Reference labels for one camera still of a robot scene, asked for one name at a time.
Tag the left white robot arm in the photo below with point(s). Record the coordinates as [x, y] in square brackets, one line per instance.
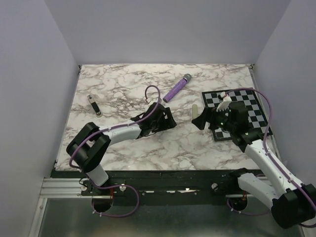
[89, 146]

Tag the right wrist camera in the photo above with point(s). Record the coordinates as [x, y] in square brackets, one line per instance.
[224, 104]

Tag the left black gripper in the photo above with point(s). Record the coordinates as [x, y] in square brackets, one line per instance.
[167, 123]

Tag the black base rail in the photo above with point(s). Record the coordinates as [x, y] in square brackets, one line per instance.
[163, 188]

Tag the stapler metal base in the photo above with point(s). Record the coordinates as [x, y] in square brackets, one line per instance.
[94, 106]

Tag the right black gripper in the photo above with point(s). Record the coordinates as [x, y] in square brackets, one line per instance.
[200, 121]

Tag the black white checkerboard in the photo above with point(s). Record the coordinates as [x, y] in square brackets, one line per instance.
[256, 118]

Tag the purple glitter microphone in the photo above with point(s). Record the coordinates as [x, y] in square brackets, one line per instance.
[177, 87]

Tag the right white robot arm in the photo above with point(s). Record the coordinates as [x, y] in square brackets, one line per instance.
[290, 201]

